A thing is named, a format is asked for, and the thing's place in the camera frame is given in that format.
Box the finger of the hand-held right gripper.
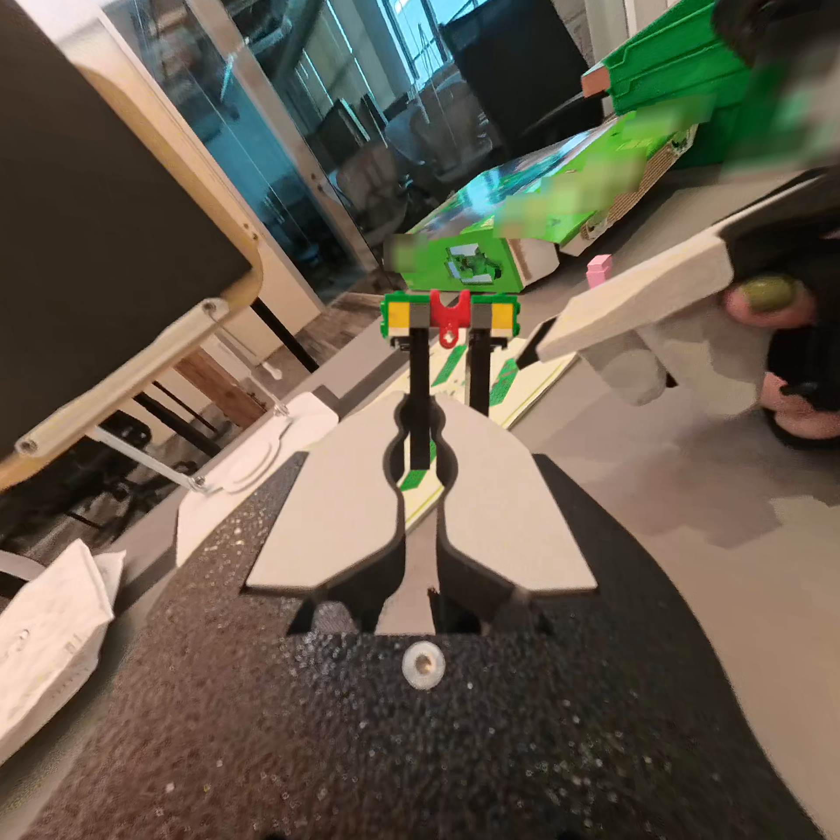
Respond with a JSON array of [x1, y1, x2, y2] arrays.
[[515, 226, 735, 370]]

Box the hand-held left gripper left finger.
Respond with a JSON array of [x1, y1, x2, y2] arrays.
[[246, 390, 411, 596]]

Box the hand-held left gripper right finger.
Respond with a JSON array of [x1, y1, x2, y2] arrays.
[[434, 394, 598, 595]]

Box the toy brick assembly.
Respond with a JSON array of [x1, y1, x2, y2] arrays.
[[381, 289, 522, 473]]

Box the person's right hand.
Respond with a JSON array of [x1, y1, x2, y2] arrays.
[[724, 276, 840, 441]]

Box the white plastic tray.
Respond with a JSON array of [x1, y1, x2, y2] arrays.
[[176, 390, 340, 568]]

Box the brick instruction booklet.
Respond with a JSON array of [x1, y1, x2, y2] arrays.
[[400, 341, 578, 532]]

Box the green toy set box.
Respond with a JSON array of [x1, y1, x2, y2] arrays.
[[406, 125, 698, 294]]

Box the green plastic bins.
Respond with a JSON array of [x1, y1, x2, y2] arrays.
[[581, 0, 756, 165]]

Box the white paper bag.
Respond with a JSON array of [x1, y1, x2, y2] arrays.
[[0, 538, 127, 769]]

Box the metal bracket bar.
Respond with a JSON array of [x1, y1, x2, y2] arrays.
[[16, 298, 228, 458]]

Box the black panel with wooden frame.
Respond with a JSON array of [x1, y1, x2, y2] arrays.
[[0, 0, 265, 490]]

